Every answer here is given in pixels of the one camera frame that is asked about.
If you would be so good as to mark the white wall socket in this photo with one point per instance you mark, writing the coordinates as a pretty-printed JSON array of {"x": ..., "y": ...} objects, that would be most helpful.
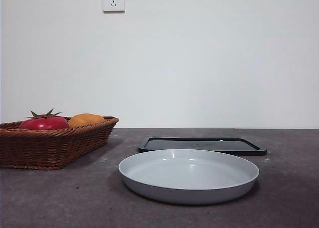
[{"x": 114, "y": 1}]

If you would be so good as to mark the black rectangular tray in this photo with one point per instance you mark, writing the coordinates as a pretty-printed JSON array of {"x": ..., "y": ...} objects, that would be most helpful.
[{"x": 199, "y": 143}]

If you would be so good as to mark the brown wicker basket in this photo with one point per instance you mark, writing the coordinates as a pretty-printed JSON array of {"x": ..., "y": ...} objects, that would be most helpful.
[{"x": 49, "y": 148}]

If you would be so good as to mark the pale grey round plate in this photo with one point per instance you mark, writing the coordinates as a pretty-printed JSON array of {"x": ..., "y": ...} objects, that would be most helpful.
[{"x": 189, "y": 178}]

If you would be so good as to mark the red tomato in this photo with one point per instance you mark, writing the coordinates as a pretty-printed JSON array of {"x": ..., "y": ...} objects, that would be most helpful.
[{"x": 45, "y": 123}]

